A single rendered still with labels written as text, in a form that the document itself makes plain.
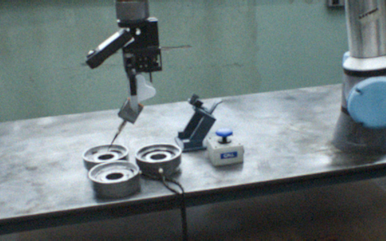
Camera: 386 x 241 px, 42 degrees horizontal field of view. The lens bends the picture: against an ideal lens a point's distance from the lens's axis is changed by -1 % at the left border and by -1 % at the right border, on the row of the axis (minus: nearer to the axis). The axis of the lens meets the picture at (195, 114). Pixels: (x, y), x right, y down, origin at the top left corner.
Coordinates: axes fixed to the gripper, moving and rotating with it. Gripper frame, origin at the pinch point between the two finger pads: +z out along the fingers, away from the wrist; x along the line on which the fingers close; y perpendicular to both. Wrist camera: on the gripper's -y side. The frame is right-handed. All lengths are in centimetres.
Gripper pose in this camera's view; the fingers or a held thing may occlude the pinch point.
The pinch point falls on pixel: (132, 106)
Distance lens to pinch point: 118.5
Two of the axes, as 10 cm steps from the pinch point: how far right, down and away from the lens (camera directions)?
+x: -2.2, -3.1, 9.2
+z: 0.5, 9.4, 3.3
